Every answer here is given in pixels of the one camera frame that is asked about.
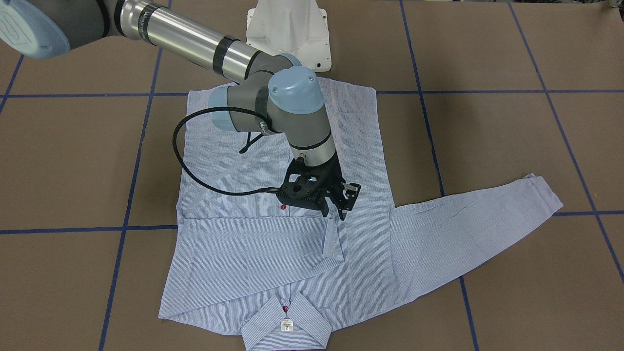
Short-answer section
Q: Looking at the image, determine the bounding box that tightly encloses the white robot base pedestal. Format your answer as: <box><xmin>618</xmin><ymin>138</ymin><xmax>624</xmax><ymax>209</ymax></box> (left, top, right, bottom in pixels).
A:
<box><xmin>246</xmin><ymin>0</ymin><xmax>332</xmax><ymax>73</ymax></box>

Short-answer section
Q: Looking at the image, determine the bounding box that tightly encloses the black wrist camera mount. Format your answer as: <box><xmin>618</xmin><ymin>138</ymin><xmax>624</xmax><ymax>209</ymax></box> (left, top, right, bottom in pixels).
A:
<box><xmin>276</xmin><ymin>172</ymin><xmax>324</xmax><ymax>211</ymax></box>

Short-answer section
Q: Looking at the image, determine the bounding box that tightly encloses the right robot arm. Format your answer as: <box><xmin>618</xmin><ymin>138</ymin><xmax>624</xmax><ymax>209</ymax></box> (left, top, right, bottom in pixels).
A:
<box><xmin>1</xmin><ymin>0</ymin><xmax>361</xmax><ymax>220</ymax></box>

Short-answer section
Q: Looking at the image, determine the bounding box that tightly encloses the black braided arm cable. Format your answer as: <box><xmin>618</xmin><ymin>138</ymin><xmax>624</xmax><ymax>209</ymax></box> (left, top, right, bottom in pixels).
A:
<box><xmin>173</xmin><ymin>107</ymin><xmax>283</xmax><ymax>196</ymax></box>

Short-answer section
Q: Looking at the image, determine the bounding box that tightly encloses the blue striped button-up shirt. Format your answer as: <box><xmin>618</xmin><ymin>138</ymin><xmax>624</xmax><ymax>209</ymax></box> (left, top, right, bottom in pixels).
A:
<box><xmin>158</xmin><ymin>78</ymin><xmax>562</xmax><ymax>351</ymax></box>

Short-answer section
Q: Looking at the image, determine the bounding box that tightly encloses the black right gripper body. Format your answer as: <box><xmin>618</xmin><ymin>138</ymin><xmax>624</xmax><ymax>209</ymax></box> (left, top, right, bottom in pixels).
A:
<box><xmin>287</xmin><ymin>153</ymin><xmax>345</xmax><ymax>206</ymax></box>

